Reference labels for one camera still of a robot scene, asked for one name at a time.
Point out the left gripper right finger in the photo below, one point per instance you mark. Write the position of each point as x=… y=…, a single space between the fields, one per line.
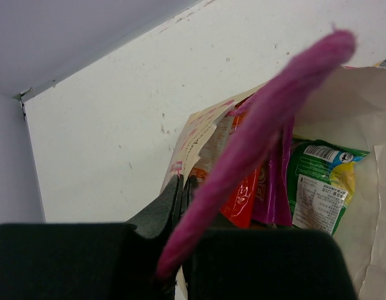
x=234 y=263

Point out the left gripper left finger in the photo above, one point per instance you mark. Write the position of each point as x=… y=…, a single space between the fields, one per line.
x=114 y=260

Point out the red snack bag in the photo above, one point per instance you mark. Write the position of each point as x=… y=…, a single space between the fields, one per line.
x=239 y=206

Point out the purple snack bag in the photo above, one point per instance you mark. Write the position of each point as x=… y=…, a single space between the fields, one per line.
x=271 y=204

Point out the green chips bag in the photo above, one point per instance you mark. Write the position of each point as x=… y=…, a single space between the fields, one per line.
x=320 y=183

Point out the paper bag with pink handles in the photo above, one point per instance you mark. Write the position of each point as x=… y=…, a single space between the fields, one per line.
x=330 y=101

